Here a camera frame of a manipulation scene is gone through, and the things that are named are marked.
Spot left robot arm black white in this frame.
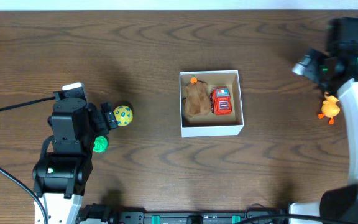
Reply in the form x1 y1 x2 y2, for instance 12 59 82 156
32 98 117 223

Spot black cable left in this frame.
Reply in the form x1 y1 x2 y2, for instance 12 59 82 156
0 96 56 121

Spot red toy fire truck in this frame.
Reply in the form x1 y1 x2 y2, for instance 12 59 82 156
210 87 232 116

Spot brown plush capybara toy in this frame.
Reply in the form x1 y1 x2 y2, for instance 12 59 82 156
183 76 211 118

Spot green round toy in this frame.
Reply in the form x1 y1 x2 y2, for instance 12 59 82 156
93 136 109 153

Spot yellow ball blue letters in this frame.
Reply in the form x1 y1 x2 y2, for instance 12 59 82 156
114 105 133 126

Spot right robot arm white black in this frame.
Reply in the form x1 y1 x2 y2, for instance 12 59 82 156
287 17 358 223

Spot white cardboard box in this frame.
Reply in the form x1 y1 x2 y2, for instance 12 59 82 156
179 70 244 138

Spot black rail bottom edge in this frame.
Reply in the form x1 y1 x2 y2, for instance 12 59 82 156
75 203 290 224

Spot orange rubber duck toy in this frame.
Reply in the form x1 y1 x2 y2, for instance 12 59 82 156
318 92 341 124

